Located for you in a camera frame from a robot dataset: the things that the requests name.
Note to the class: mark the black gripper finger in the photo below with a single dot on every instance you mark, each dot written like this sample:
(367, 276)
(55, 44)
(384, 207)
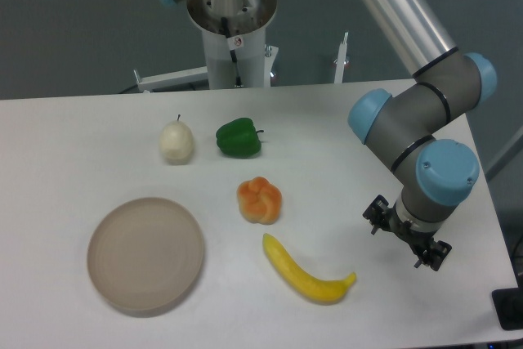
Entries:
(431, 253)
(378, 214)

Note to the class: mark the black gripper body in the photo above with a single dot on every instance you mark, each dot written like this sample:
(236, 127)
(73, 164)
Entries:
(405, 231)

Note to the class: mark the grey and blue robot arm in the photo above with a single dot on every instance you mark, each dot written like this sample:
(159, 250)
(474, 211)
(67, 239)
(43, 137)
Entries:
(436, 175)

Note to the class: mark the yellow banana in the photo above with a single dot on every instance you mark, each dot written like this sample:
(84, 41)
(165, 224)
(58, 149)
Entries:
(305, 284)

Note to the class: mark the black device at table edge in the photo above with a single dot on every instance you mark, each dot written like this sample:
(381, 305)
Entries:
(508, 307)

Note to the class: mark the orange knotted bread roll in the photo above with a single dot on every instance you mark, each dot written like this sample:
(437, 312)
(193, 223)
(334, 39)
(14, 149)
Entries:
(259, 201)

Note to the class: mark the green bell pepper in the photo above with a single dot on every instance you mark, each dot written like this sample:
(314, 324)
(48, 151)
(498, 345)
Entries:
(239, 138)

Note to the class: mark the white pear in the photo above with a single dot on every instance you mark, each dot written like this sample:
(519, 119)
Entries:
(176, 142)

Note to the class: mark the beige round plate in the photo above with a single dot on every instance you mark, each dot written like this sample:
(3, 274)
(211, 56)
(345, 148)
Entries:
(145, 256)

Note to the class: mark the white right mounting bracket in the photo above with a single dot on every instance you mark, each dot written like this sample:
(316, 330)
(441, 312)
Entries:
(341, 60)

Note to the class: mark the white mounting bracket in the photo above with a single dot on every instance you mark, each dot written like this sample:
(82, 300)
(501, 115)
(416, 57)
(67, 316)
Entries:
(174, 79)
(341, 60)

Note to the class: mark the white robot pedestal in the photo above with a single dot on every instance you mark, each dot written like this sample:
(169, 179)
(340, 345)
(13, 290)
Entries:
(234, 40)

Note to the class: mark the white left mounting bracket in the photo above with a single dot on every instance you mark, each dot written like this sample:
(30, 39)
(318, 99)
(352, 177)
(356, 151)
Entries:
(174, 79)

